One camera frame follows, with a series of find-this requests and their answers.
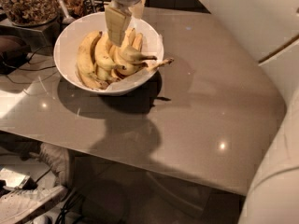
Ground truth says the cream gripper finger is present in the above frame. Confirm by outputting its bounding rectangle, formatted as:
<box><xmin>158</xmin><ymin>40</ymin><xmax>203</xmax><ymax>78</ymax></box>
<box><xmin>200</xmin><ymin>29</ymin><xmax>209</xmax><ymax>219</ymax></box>
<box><xmin>129</xmin><ymin>0</ymin><xmax>146</xmax><ymax>19</ymax></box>
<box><xmin>105</xmin><ymin>4</ymin><xmax>132</xmax><ymax>47</ymax></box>

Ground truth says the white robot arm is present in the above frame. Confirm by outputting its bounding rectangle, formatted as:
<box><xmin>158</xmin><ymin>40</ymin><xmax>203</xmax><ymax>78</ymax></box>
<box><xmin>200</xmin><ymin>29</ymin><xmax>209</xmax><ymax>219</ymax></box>
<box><xmin>103</xmin><ymin>0</ymin><xmax>299</xmax><ymax>224</ymax></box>

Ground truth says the yellow banana with long stem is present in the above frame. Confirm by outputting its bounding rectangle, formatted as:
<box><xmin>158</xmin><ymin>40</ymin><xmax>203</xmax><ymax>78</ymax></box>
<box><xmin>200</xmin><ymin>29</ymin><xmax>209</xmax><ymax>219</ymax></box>
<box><xmin>112</xmin><ymin>47</ymin><xmax>174</xmax><ymax>77</ymax></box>

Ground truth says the white ceramic bowl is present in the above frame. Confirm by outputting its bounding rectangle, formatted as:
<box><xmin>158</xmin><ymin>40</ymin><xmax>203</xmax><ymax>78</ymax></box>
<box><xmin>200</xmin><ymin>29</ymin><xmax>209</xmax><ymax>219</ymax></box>
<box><xmin>53</xmin><ymin>12</ymin><xmax>158</xmax><ymax>95</ymax></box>

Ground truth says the small jar of nuts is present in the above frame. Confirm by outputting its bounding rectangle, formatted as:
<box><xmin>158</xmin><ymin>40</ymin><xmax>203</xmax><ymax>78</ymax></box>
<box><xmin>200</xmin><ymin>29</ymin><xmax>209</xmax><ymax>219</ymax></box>
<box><xmin>64</xmin><ymin>0</ymin><xmax>85</xmax><ymax>18</ymax></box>

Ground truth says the white spoon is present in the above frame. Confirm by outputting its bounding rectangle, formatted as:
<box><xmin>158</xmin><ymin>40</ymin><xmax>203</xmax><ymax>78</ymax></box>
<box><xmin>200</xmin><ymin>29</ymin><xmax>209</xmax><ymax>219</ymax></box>
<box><xmin>57</xmin><ymin>0</ymin><xmax>75</xmax><ymax>25</ymax></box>

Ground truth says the glass jar of nuts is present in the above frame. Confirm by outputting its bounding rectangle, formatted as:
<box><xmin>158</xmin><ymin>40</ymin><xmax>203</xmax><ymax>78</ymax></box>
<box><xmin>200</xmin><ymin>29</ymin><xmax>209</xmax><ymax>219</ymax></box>
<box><xmin>0</xmin><ymin>0</ymin><xmax>58</xmax><ymax>27</ymax></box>

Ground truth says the dark device on left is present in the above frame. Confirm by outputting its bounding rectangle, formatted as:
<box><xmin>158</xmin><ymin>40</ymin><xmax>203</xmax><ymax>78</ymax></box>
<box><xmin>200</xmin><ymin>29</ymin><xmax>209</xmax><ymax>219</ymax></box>
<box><xmin>0</xmin><ymin>35</ymin><xmax>31</xmax><ymax>75</ymax></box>

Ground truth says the grey sock foot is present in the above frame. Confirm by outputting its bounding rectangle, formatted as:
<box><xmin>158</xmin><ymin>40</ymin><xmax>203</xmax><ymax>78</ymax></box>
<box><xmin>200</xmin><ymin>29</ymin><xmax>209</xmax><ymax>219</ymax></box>
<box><xmin>38</xmin><ymin>143</ymin><xmax>73</xmax><ymax>188</ymax></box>

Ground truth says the white sneaker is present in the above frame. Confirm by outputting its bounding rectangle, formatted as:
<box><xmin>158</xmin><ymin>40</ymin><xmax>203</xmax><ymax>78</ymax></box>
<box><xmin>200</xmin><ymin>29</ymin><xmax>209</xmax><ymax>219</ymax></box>
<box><xmin>0</xmin><ymin>186</ymin><xmax>67</xmax><ymax>224</ymax></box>

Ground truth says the black cable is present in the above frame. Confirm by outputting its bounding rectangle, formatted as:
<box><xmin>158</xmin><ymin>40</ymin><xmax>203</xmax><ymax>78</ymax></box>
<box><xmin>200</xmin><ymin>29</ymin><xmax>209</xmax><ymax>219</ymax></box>
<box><xmin>0</xmin><ymin>44</ymin><xmax>58</xmax><ymax>86</ymax></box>

